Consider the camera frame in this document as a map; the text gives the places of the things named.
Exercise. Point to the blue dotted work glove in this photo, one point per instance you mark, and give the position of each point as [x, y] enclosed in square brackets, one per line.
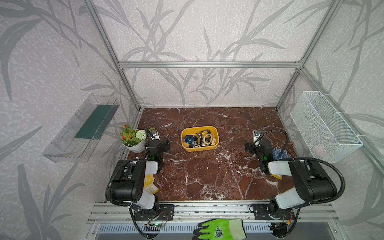
[277, 168]

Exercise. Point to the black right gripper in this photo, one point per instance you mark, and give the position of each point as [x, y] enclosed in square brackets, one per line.
[251, 146]

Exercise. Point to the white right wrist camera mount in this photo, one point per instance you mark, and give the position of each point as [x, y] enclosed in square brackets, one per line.
[256, 136]

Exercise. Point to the yellow work glove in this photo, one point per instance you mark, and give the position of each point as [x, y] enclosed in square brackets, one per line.
[149, 185]

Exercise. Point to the white wire mesh basket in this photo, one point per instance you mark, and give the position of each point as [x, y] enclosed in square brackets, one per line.
[327, 134]

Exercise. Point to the potted artificial flower plant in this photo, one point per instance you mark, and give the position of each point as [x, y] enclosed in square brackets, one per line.
[133, 139]

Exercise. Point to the green work glove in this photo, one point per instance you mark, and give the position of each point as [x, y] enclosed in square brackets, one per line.
[220, 229]

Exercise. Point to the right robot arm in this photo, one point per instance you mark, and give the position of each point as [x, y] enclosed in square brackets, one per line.
[315, 181]

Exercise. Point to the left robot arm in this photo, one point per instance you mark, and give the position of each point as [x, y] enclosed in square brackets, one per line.
[126, 186]

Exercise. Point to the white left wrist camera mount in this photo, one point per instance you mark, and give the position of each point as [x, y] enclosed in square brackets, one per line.
[155, 135]

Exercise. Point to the blue translucent watch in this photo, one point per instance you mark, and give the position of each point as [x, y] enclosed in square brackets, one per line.
[190, 140]

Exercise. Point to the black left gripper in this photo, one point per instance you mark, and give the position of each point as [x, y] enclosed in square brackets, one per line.
[164, 148]

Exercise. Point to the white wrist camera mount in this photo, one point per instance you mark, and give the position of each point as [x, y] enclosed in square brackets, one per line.
[155, 135]
[256, 136]

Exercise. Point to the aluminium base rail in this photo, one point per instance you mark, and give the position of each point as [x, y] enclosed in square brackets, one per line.
[199, 211]

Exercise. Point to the yellow plastic storage box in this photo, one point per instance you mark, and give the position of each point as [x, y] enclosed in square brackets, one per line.
[199, 132]

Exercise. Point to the horizontal aluminium frame bar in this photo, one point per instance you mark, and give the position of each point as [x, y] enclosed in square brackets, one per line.
[199, 64]

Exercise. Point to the clear acrylic wall shelf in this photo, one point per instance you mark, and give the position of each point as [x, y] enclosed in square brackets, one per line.
[78, 139]

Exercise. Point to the aluminium frame post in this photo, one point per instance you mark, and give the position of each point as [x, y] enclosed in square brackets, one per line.
[92, 10]

